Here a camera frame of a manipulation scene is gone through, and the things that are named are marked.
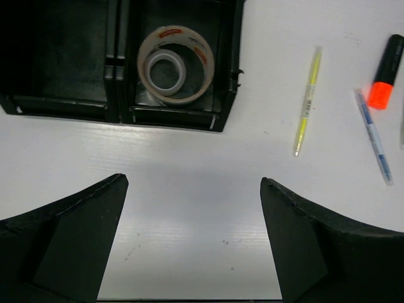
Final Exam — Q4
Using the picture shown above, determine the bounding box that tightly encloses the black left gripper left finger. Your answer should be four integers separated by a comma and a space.
1, 174, 129, 302

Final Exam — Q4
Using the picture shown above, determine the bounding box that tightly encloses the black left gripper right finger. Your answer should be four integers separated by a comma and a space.
260, 178, 403, 302

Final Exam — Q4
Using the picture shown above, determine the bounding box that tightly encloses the small clear tape roll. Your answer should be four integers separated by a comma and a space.
145, 49, 186, 97

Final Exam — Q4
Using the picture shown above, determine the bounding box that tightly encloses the large brown tape roll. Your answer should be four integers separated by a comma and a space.
137, 25, 215, 105

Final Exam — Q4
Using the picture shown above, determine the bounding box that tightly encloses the blue thin pen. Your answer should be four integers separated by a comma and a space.
354, 89, 393, 186

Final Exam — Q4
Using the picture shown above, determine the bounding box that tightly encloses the orange cap black highlighter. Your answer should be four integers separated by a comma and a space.
367, 34, 403, 110

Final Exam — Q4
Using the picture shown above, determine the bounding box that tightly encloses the green thin pen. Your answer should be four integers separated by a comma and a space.
400, 106, 404, 150

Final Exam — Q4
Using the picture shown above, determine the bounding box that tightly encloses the yellow thin pen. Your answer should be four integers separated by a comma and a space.
293, 46, 323, 157

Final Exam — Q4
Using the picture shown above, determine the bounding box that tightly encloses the black four-compartment organizer tray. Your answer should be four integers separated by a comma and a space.
1, 1, 244, 132

